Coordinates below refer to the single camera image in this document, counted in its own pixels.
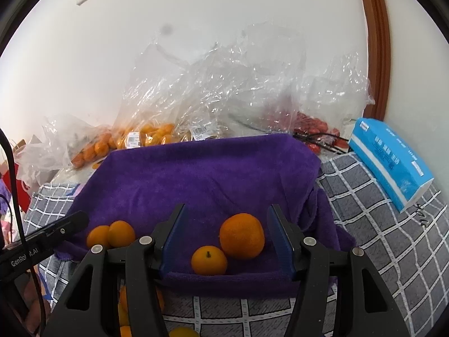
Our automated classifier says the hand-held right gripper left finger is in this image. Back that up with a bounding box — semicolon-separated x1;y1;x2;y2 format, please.
41;203;186;337

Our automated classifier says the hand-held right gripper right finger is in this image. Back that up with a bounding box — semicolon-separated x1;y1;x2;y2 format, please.
267;204;409;337

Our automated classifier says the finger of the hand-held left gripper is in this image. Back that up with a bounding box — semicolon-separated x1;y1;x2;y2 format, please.
37;211;89;249

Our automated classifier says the purple towel-lined tray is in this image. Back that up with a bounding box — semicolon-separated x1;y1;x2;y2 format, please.
52;134;356;297

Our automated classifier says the large orange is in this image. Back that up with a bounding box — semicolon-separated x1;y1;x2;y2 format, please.
118;285;165;326
168;327;201;337

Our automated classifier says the person's left hand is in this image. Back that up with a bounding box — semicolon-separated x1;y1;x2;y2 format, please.
22;274;52;334

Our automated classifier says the white printed bed sheet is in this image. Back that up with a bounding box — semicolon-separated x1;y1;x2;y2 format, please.
49;161;106;186

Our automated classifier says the red paper bag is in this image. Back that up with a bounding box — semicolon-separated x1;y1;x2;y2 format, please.
0;137;32;211

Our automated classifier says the white plastic bag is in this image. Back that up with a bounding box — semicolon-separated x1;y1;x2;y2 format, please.
16;135;71;186

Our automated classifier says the grey checked star blanket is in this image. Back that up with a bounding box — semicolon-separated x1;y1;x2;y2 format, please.
24;147;449;337

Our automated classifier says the clear plastic bag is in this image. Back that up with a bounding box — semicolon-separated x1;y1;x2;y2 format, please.
267;51;376;155
117;21;306;144
41;114;120;171

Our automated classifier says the pile of bagged tomatoes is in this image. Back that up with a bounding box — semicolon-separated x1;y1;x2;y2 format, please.
277;110;351;155

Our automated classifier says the blue tissue pack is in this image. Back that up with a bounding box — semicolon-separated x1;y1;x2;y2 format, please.
347;117;436;214

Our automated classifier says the brown wooden door frame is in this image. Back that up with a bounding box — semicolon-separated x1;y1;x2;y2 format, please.
354;0;391;122

